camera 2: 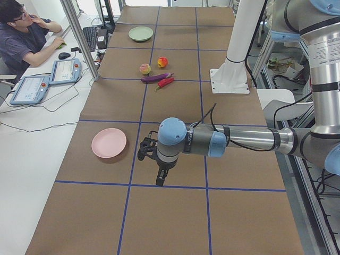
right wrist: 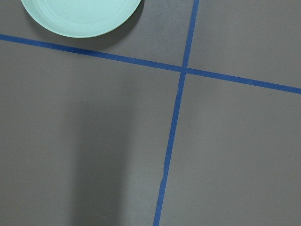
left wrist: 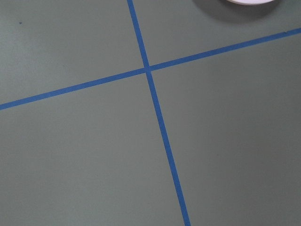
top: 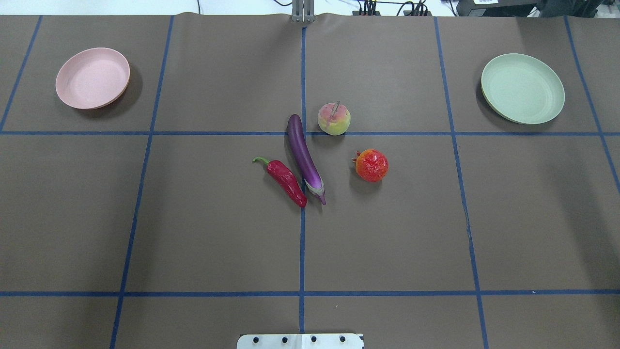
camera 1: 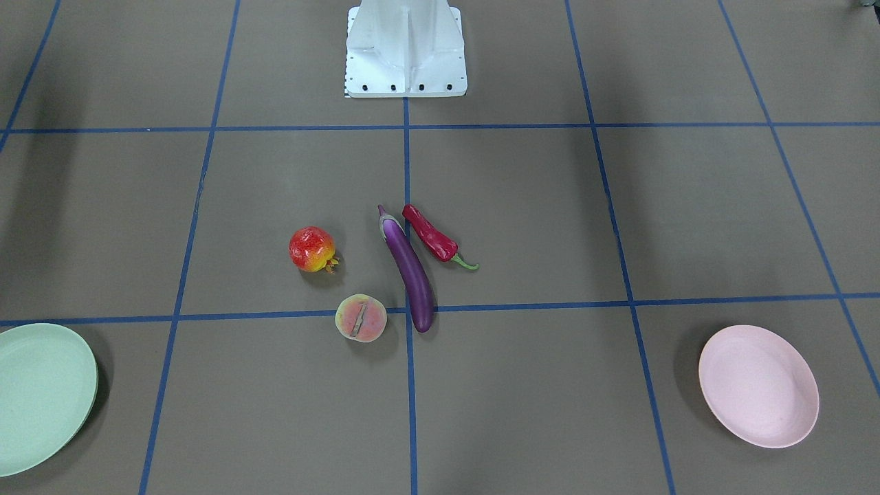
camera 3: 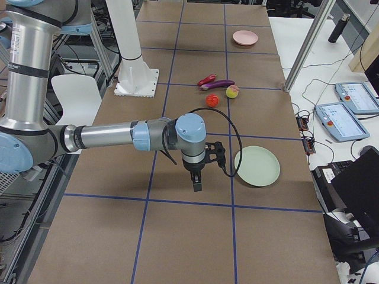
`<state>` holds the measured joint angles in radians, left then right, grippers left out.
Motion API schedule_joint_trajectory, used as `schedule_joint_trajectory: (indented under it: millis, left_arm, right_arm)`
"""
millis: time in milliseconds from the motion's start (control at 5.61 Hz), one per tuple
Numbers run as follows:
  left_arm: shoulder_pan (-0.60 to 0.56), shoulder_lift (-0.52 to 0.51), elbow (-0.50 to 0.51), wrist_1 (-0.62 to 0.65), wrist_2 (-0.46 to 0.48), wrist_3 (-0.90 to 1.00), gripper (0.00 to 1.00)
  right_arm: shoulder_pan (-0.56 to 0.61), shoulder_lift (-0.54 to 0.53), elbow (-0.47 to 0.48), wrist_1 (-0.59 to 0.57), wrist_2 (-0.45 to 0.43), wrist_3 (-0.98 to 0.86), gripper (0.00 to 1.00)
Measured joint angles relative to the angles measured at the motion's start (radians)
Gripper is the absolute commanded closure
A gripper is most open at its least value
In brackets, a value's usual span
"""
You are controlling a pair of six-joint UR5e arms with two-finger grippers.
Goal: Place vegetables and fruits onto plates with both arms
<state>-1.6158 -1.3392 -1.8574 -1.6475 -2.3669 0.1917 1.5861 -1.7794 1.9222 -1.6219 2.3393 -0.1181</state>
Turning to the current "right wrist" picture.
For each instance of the brown paper table mat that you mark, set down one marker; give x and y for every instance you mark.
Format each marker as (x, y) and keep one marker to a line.
(189, 114)

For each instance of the light green plate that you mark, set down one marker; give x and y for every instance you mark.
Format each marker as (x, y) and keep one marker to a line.
(80, 18)

